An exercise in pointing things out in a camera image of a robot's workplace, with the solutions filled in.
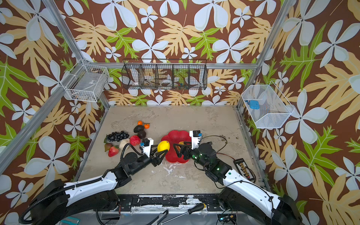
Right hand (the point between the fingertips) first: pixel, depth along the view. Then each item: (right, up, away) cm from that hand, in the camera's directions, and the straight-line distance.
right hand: (177, 144), depth 72 cm
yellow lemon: (-8, -1, +1) cm, 8 cm away
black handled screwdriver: (+7, -34, -1) cm, 35 cm away
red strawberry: (-43, -8, +19) cm, 47 cm away
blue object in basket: (+47, +22, +13) cm, 54 cm away
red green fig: (-48, -5, +21) cm, 52 cm away
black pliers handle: (-8, -37, -1) cm, 38 cm away
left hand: (-8, -2, +3) cm, 8 cm away
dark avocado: (-29, +7, +29) cm, 42 cm away
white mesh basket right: (+55, +20, +12) cm, 60 cm away
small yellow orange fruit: (+3, -3, +24) cm, 24 cm away
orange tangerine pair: (-24, +9, +33) cm, 42 cm away
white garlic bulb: (-37, -2, +21) cm, 42 cm away
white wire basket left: (-57, +37, +14) cm, 70 cm away
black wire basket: (-9, +45, +26) cm, 53 cm away
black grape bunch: (-44, +1, +24) cm, 50 cm away
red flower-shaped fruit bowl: (-3, 0, +27) cm, 27 cm away
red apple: (-29, -1, +21) cm, 36 cm away
